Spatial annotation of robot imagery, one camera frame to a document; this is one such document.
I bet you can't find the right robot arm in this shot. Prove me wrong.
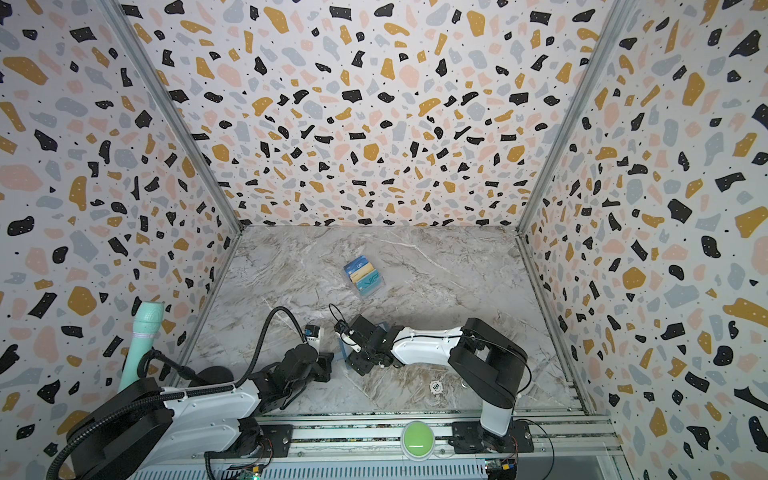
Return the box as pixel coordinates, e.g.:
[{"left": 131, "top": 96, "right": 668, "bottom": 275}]
[{"left": 334, "top": 315, "right": 533, "bottom": 454}]

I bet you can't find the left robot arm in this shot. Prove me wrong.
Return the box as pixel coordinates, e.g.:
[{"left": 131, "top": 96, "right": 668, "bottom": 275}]
[{"left": 46, "top": 343, "right": 334, "bottom": 479}]

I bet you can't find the white poker chip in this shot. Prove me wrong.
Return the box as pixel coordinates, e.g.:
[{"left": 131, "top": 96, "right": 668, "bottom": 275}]
[{"left": 429, "top": 381, "right": 443, "bottom": 395}]

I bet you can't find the green push button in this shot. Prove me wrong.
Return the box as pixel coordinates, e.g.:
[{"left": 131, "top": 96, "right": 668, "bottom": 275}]
[{"left": 400, "top": 421, "right": 435, "bottom": 461}]

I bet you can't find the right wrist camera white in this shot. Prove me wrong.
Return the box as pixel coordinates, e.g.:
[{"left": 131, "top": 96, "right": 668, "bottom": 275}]
[{"left": 334, "top": 320, "right": 361, "bottom": 352}]

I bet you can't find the mint green cylinder handle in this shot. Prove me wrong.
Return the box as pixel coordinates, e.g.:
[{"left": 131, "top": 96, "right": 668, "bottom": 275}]
[{"left": 118, "top": 302, "right": 165, "bottom": 391}]

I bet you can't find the aluminium front rail frame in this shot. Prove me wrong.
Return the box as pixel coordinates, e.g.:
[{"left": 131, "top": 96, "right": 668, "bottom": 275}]
[{"left": 131, "top": 410, "right": 625, "bottom": 480}]

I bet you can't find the left black corrugated cable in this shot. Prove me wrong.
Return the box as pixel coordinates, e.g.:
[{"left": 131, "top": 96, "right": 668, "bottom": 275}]
[{"left": 46, "top": 306, "right": 308, "bottom": 480}]

